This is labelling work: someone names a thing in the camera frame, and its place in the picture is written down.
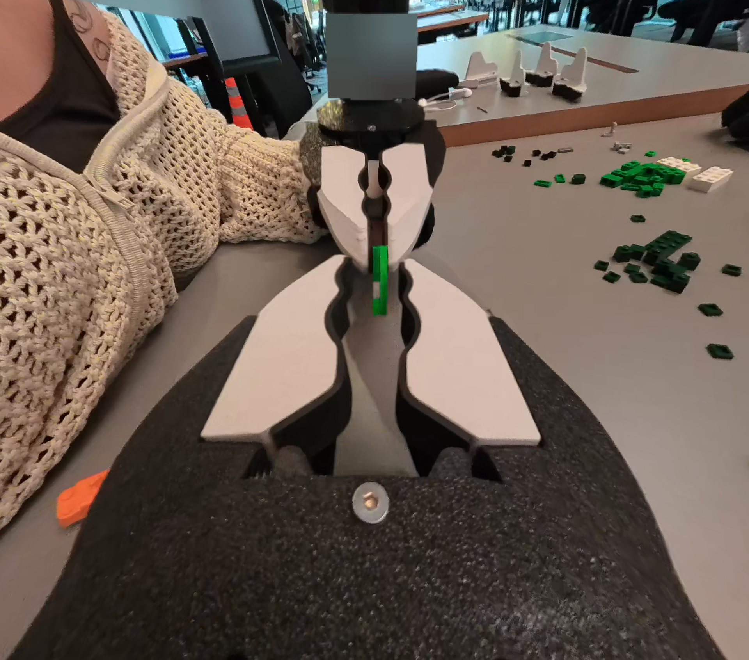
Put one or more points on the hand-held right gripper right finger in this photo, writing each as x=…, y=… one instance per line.
x=474, y=373

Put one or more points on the cluster of grey lego pieces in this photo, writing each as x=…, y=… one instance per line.
x=619, y=146

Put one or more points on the pile of dark green lego pieces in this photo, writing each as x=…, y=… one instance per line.
x=661, y=262

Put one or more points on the orange brick separator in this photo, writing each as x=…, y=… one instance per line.
x=79, y=499

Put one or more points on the person's torso in knit cardigan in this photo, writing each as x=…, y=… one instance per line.
x=64, y=262

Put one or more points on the orange striped traffic cone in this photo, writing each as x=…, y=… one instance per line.
x=239, y=104

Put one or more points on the black soft case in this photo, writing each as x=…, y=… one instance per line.
x=436, y=83

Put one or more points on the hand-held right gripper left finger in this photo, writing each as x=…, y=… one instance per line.
x=275, y=373

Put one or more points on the white lego brick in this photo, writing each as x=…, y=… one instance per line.
x=682, y=165
x=711, y=179

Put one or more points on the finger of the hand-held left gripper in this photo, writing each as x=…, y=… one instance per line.
x=409, y=191
x=342, y=197

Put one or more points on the group of black lego pieces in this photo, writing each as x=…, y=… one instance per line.
x=526, y=153

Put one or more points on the pile of bright green lego pieces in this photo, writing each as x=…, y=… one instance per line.
x=638, y=177

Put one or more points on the grey table with wooden edge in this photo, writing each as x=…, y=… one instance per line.
x=643, y=86

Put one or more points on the person's left forearm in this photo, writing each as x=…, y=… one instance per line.
x=251, y=186

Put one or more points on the bright green square lego plate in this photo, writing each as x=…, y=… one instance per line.
x=380, y=273

